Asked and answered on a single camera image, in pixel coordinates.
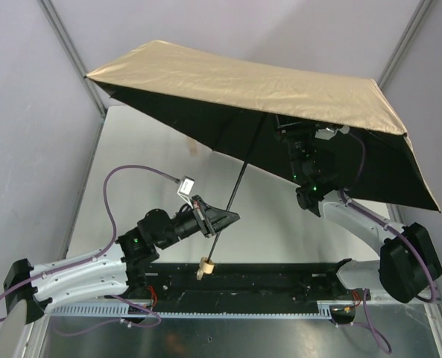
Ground beige folding umbrella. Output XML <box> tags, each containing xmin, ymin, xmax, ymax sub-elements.
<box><xmin>84</xmin><ymin>40</ymin><xmax>442</xmax><ymax>280</ymax></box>

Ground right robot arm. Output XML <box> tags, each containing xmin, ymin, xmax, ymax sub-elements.
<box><xmin>274</xmin><ymin>115</ymin><xmax>442</xmax><ymax>304</ymax></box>

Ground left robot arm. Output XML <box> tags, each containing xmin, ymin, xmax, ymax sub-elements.
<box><xmin>3</xmin><ymin>195</ymin><xmax>240</xmax><ymax>323</ymax></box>

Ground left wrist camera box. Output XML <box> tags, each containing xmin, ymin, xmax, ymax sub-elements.
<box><xmin>177</xmin><ymin>176</ymin><xmax>195</xmax><ymax>207</ymax></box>

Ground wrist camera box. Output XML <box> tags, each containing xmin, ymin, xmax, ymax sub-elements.
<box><xmin>177</xmin><ymin>176</ymin><xmax>195</xmax><ymax>207</ymax></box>
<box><xmin>315</xmin><ymin>125</ymin><xmax>350</xmax><ymax>140</ymax></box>

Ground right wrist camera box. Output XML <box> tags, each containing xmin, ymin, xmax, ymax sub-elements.
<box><xmin>315</xmin><ymin>125</ymin><xmax>350</xmax><ymax>140</ymax></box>

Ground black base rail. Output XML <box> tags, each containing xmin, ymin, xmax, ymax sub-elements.
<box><xmin>123</xmin><ymin>263</ymin><xmax>365</xmax><ymax>315</ymax></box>

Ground grey slotted cable duct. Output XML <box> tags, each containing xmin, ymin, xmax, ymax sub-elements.
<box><xmin>51</xmin><ymin>301</ymin><xmax>356</xmax><ymax>320</ymax></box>

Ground right aluminium corner post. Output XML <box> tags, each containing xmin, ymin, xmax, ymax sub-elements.
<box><xmin>377</xmin><ymin>0</ymin><xmax>437</xmax><ymax>90</ymax></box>

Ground aluminium corner post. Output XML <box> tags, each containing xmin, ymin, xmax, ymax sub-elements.
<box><xmin>37</xmin><ymin>0</ymin><xmax>107</xmax><ymax>119</ymax></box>
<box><xmin>377</xmin><ymin>0</ymin><xmax>437</xmax><ymax>90</ymax></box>

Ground left aluminium corner post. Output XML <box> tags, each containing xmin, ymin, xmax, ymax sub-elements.
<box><xmin>37</xmin><ymin>0</ymin><xmax>107</xmax><ymax>119</ymax></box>

